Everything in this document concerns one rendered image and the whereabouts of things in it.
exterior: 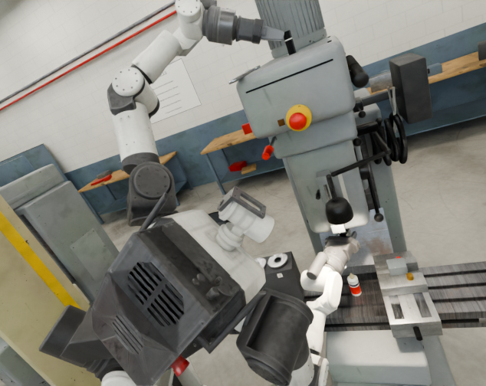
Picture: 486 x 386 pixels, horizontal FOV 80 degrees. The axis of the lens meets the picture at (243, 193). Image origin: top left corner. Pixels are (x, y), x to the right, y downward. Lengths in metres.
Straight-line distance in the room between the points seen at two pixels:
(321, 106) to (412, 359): 0.92
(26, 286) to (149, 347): 1.54
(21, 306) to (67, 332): 1.24
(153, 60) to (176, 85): 4.95
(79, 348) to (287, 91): 0.76
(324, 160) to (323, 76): 0.29
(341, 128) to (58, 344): 0.88
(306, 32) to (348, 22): 4.05
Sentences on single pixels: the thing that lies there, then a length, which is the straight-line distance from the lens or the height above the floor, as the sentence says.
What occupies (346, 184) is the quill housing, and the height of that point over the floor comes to 1.48.
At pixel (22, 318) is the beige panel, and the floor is 1.17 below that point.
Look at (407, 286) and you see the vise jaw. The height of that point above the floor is 1.03.
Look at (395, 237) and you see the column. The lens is 1.66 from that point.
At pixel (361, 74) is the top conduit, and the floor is 1.80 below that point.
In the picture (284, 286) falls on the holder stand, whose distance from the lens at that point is 1.34.
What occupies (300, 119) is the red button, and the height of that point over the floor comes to 1.76.
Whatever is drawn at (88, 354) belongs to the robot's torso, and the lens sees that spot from 0.85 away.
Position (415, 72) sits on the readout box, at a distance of 1.18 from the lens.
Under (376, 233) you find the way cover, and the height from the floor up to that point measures 0.98.
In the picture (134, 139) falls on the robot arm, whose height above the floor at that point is 1.86.
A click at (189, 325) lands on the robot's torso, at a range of 0.53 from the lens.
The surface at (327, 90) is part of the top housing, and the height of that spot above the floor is 1.80.
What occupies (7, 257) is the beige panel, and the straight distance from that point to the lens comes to 2.06.
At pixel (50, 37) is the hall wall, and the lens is 7.19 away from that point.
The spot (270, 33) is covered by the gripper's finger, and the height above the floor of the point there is 1.96.
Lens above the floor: 1.92
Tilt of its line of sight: 22 degrees down
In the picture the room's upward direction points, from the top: 23 degrees counter-clockwise
